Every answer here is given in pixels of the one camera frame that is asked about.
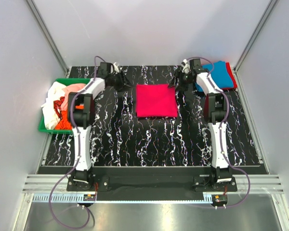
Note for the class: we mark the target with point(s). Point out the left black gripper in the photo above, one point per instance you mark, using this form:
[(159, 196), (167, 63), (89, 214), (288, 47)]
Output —
[(123, 84)]

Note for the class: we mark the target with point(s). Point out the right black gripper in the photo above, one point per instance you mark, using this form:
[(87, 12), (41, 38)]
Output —
[(178, 75)]

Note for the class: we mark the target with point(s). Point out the magenta t shirt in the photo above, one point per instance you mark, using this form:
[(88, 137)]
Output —
[(155, 101)]

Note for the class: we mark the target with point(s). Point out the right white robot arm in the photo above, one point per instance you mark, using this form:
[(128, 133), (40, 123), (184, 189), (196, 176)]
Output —
[(215, 112)]

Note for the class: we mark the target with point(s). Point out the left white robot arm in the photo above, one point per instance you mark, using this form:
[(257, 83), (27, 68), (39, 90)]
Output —
[(81, 115)]

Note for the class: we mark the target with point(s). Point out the folded blue t shirt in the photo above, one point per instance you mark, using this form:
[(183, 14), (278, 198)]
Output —
[(219, 74)]

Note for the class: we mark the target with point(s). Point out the light pink t shirt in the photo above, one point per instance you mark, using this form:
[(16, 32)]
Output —
[(67, 90)]

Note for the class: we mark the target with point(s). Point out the folded red t shirt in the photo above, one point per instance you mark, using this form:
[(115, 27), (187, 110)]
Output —
[(231, 75)]

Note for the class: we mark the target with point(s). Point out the dark red patterned garment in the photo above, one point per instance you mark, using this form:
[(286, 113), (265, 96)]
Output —
[(57, 106)]

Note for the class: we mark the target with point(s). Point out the orange t shirt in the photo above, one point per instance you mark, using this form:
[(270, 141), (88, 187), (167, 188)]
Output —
[(63, 123)]

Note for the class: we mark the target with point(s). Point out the white t shirt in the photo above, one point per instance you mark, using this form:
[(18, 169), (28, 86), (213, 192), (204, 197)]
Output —
[(54, 93)]

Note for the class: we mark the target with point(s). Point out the green plastic bin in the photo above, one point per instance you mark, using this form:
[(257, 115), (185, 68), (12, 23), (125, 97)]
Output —
[(65, 81)]

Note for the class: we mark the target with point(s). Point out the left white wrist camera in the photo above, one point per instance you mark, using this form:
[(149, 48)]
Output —
[(115, 67)]

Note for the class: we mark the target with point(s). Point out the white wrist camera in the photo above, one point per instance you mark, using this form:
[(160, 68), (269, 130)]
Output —
[(185, 66), (115, 67)]

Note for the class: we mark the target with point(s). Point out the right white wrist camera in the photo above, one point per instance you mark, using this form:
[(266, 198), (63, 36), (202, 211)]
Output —
[(185, 66)]

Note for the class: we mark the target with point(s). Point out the aluminium frame rail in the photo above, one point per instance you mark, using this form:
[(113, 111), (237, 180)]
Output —
[(240, 184)]

